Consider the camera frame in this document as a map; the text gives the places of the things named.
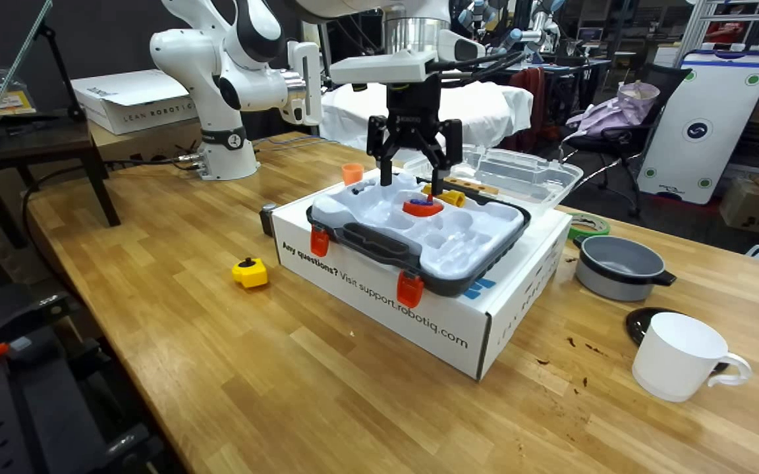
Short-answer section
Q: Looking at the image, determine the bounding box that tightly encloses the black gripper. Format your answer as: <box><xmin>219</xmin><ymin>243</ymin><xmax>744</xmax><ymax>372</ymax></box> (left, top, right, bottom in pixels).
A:
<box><xmin>364</xmin><ymin>73</ymin><xmax>466</xmax><ymax>198</ymax></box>

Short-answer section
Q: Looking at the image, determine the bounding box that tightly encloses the yellow toy tool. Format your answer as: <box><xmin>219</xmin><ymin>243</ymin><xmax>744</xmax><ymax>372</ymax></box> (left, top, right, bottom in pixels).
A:
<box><xmin>434</xmin><ymin>185</ymin><xmax>472</xmax><ymax>211</ymax></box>

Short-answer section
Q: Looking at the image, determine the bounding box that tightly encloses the black white toy toolbox base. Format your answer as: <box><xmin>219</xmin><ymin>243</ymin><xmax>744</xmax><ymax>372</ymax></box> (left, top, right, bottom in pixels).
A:
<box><xmin>303</xmin><ymin>169</ymin><xmax>534</xmax><ymax>310</ymax></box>

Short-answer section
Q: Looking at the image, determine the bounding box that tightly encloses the green tape roll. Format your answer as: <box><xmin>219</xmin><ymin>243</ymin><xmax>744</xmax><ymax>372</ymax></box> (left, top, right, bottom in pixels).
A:
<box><xmin>566</xmin><ymin>214</ymin><xmax>614</xmax><ymax>246</ymax></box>

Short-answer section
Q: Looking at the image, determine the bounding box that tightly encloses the yellow toy block black circle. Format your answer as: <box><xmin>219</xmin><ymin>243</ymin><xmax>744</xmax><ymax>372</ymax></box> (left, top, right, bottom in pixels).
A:
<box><xmin>228</xmin><ymin>255</ymin><xmax>274</xmax><ymax>293</ymax></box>

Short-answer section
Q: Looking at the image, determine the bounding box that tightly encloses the white cloth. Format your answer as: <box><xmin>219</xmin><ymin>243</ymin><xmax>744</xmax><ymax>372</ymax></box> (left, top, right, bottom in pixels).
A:
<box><xmin>318</xmin><ymin>77</ymin><xmax>538</xmax><ymax>152</ymax></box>

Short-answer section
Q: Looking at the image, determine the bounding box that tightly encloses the clear plastic container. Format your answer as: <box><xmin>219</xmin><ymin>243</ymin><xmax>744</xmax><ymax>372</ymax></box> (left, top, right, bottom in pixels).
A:
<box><xmin>460</xmin><ymin>144</ymin><xmax>587</xmax><ymax>214</ymax></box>

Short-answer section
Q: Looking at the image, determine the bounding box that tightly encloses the white cardboard box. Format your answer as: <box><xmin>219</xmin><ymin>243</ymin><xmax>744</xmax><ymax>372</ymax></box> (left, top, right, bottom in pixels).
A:
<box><xmin>269</xmin><ymin>177</ymin><xmax>574</xmax><ymax>381</ymax></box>

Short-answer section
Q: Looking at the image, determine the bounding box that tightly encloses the purple cloth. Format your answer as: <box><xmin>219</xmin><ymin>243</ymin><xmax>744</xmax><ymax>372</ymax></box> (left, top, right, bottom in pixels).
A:
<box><xmin>564</xmin><ymin>78</ymin><xmax>664</xmax><ymax>143</ymax></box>

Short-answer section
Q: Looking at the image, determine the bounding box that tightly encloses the black chair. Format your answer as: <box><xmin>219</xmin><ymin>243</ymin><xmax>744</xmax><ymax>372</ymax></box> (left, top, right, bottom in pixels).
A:
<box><xmin>560</xmin><ymin>64</ymin><xmax>690</xmax><ymax>219</ymax></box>

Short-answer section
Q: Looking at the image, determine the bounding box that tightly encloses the grey cooking pot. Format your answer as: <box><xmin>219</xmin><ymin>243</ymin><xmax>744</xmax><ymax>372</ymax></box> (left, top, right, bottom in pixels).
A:
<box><xmin>571</xmin><ymin>233</ymin><xmax>680</xmax><ymax>305</ymax></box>

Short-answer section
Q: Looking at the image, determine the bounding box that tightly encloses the black pot lid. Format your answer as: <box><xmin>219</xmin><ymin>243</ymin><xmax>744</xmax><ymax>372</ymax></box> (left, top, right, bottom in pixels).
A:
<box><xmin>622</xmin><ymin>302</ymin><xmax>690</xmax><ymax>351</ymax></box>

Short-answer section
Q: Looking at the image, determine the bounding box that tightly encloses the white board with black emblem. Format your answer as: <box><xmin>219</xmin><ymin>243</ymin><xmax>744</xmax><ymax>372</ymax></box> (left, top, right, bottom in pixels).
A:
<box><xmin>635</xmin><ymin>44</ymin><xmax>759</xmax><ymax>211</ymax></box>

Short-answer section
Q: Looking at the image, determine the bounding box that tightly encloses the flat white box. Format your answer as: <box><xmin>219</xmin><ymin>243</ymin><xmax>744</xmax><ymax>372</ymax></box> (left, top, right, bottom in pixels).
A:
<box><xmin>68</xmin><ymin>67</ymin><xmax>203</xmax><ymax>136</ymax></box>

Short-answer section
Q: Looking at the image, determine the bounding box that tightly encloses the white mug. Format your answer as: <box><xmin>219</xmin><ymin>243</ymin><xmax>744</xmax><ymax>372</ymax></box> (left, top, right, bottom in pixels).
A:
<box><xmin>629</xmin><ymin>310</ymin><xmax>757</xmax><ymax>405</ymax></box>

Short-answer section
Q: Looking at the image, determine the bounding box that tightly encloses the brown cardboard box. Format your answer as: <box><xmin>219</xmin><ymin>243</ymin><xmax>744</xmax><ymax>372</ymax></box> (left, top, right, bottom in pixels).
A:
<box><xmin>716</xmin><ymin>169</ymin><xmax>759</xmax><ymax>236</ymax></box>

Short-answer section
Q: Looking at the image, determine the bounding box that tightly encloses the black side table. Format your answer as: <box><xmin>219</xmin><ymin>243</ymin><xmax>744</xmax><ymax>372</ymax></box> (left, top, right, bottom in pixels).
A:
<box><xmin>0</xmin><ymin>111</ymin><xmax>123</xmax><ymax>250</ymax></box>

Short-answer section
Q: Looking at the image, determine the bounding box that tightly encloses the grey tripod pole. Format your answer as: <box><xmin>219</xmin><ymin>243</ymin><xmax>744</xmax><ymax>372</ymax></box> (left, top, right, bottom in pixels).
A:
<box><xmin>0</xmin><ymin>0</ymin><xmax>57</xmax><ymax>159</ymax></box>

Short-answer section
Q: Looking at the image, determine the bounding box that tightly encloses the black perforated cart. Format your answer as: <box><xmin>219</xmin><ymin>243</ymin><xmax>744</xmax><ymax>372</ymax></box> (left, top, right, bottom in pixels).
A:
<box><xmin>0</xmin><ymin>288</ymin><xmax>174</xmax><ymax>474</ymax></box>

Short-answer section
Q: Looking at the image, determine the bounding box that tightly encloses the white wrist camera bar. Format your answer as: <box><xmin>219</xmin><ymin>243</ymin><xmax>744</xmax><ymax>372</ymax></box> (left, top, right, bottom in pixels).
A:
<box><xmin>326</xmin><ymin>50</ymin><xmax>440</xmax><ymax>90</ymax></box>

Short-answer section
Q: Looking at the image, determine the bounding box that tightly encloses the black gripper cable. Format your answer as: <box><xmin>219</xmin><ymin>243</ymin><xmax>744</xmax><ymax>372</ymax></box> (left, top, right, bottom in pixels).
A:
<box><xmin>429</xmin><ymin>44</ymin><xmax>533</xmax><ymax>84</ymax></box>

